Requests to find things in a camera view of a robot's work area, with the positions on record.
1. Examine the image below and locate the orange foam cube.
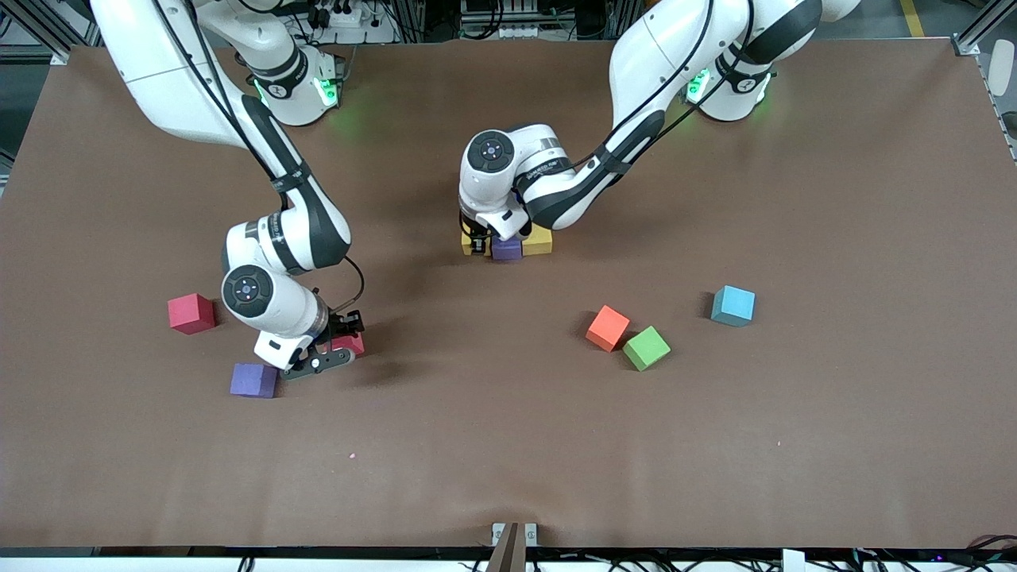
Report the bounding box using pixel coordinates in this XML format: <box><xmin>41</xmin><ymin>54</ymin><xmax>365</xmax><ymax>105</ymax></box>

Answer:
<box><xmin>586</xmin><ymin>305</ymin><xmax>631</xmax><ymax>353</ymax></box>

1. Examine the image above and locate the white power strip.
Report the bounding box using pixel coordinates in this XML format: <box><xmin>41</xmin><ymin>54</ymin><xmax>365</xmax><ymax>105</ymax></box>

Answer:
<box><xmin>306</xmin><ymin>0</ymin><xmax>402</xmax><ymax>44</ymax></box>

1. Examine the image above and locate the white round plastic object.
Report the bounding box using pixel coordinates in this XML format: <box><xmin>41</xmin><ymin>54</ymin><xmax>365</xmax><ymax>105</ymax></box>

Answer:
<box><xmin>988</xmin><ymin>38</ymin><xmax>1017</xmax><ymax>98</ymax></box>

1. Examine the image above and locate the aluminium frame profile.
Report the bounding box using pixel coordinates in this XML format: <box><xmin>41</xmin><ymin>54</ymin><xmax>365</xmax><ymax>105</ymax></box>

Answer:
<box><xmin>953</xmin><ymin>0</ymin><xmax>1017</xmax><ymax>56</ymax></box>
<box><xmin>0</xmin><ymin>0</ymin><xmax>71</xmax><ymax>66</ymax></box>

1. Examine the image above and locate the green foam cube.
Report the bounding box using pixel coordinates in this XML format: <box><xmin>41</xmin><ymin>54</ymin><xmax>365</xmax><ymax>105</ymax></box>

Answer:
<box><xmin>622</xmin><ymin>326</ymin><xmax>671</xmax><ymax>373</ymax></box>

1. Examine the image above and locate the brown wooden strip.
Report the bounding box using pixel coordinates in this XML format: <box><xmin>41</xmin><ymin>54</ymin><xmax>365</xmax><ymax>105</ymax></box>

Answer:
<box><xmin>485</xmin><ymin>523</ymin><xmax>527</xmax><ymax>572</ymax></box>

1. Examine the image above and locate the metal table bracket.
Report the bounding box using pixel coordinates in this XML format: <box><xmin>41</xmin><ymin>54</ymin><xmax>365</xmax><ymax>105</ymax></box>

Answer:
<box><xmin>491</xmin><ymin>521</ymin><xmax>539</xmax><ymax>549</ymax></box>

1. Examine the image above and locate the cyan foam cube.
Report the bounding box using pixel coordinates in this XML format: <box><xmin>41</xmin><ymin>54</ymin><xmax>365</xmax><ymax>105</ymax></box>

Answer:
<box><xmin>710</xmin><ymin>285</ymin><xmax>756</xmax><ymax>328</ymax></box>

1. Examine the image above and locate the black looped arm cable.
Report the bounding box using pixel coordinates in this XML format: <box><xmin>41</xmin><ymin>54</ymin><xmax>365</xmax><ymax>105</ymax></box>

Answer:
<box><xmin>318</xmin><ymin>254</ymin><xmax>366</xmax><ymax>315</ymax></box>

